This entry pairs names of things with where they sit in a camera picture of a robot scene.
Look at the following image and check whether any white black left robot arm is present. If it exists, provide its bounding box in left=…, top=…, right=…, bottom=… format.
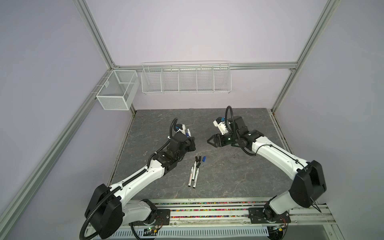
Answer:
left=79, top=118, right=196, bottom=240

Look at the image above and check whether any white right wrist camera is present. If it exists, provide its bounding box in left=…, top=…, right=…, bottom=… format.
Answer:
left=213, top=117, right=229, bottom=135

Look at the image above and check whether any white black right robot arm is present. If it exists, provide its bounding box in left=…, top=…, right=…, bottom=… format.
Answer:
left=207, top=106, right=327, bottom=223

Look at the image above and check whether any white mesh square basket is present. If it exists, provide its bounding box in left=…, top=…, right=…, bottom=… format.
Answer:
left=96, top=70, right=140, bottom=111

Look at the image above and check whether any white wire long basket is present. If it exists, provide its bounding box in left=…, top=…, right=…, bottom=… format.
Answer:
left=141, top=61, right=232, bottom=94

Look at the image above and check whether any white marker pen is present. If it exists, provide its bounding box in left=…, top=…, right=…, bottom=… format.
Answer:
left=193, top=168, right=199, bottom=189
left=192, top=162, right=197, bottom=181
left=188, top=167, right=193, bottom=187

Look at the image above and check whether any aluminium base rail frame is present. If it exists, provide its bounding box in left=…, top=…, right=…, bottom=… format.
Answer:
left=78, top=196, right=346, bottom=240

